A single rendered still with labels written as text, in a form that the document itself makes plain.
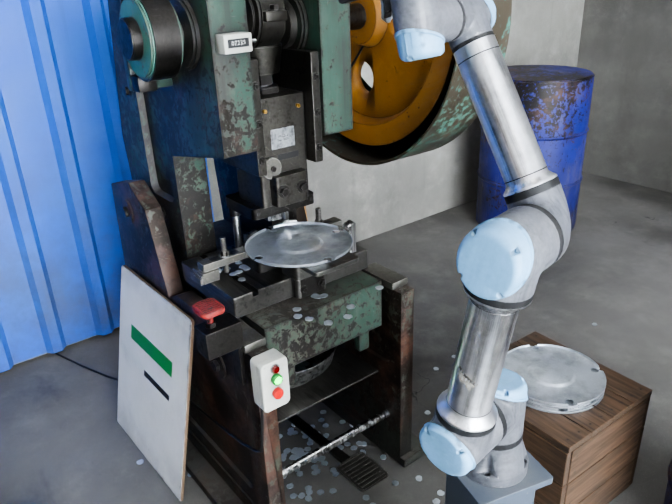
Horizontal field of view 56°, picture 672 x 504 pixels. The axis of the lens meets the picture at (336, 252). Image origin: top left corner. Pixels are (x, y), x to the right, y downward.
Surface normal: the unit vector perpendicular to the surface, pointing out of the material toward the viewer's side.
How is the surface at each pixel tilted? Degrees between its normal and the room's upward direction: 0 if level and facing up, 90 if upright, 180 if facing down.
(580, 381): 0
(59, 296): 90
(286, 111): 90
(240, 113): 90
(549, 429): 0
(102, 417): 0
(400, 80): 90
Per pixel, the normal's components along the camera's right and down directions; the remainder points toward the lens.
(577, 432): -0.04, -0.91
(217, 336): 0.62, 0.31
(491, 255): -0.68, 0.21
